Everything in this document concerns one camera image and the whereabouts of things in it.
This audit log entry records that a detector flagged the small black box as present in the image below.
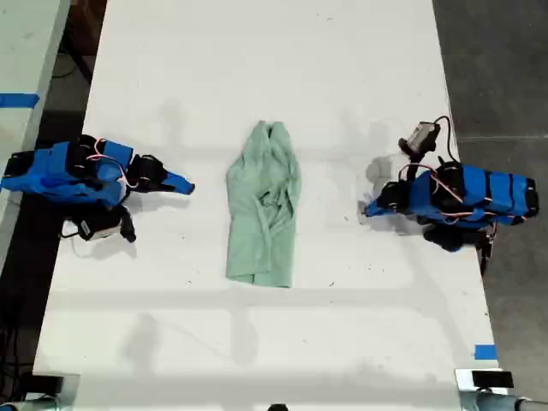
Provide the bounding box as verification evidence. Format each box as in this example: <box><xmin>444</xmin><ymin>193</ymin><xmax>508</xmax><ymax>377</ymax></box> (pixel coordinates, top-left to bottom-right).
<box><xmin>30</xmin><ymin>373</ymin><xmax>66</xmax><ymax>394</ymax></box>
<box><xmin>471</xmin><ymin>370</ymin><xmax>514</xmax><ymax>389</ymax></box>

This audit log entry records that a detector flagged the black camera stalk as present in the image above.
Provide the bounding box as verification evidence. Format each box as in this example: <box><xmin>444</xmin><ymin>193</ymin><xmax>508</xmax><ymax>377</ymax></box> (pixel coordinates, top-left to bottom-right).
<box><xmin>397</xmin><ymin>150</ymin><xmax>425</xmax><ymax>186</ymax></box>
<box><xmin>116</xmin><ymin>206</ymin><xmax>138</xmax><ymax>244</ymax></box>

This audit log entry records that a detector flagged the black camera box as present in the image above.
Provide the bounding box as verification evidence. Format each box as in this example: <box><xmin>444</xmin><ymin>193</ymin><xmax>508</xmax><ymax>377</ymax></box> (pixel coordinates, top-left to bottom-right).
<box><xmin>63</xmin><ymin>209</ymin><xmax>122</xmax><ymax>243</ymax></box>
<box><xmin>397</xmin><ymin>121</ymin><xmax>442</xmax><ymax>156</ymax></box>

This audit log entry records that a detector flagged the red white servo wire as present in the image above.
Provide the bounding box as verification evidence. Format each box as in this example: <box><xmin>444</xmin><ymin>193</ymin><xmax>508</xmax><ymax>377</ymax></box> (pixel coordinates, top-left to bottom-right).
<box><xmin>86</xmin><ymin>138</ymin><xmax>130</xmax><ymax>190</ymax></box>
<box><xmin>430</xmin><ymin>165</ymin><xmax>494</xmax><ymax>225</ymax></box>

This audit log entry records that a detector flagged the pale green T-shirt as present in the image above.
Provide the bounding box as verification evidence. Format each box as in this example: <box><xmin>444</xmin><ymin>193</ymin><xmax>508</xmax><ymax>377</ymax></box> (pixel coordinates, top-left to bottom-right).
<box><xmin>224</xmin><ymin>120</ymin><xmax>303</xmax><ymax>289</ymax></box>

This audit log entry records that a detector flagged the black camera cable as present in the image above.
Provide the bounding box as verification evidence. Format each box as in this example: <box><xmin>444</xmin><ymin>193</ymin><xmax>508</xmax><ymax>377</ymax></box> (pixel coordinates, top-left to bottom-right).
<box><xmin>59</xmin><ymin>219</ymin><xmax>89</xmax><ymax>259</ymax></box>
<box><xmin>432</xmin><ymin>114</ymin><xmax>462</xmax><ymax>167</ymax></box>

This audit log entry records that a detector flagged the black floor cable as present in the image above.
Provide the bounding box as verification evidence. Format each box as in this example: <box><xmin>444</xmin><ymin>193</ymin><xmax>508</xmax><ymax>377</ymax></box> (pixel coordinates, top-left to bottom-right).
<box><xmin>51</xmin><ymin>40</ymin><xmax>94</xmax><ymax>83</ymax></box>

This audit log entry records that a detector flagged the white side table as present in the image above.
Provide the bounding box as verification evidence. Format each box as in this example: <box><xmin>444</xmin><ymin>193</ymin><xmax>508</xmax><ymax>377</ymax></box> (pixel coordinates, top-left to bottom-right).
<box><xmin>0</xmin><ymin>0</ymin><xmax>72</xmax><ymax>275</ymax></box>

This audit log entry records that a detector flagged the grey metal pipe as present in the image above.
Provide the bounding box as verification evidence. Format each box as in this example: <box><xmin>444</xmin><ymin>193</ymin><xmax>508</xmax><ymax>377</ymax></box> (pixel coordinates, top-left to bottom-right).
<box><xmin>459</xmin><ymin>390</ymin><xmax>548</xmax><ymax>411</ymax></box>
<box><xmin>0</xmin><ymin>395</ymin><xmax>59</xmax><ymax>411</ymax></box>

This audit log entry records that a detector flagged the long blue tape strip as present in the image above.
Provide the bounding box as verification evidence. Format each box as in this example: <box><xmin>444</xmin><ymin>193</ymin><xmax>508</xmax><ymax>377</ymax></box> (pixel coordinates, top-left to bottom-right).
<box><xmin>0</xmin><ymin>92</ymin><xmax>41</xmax><ymax>109</ymax></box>

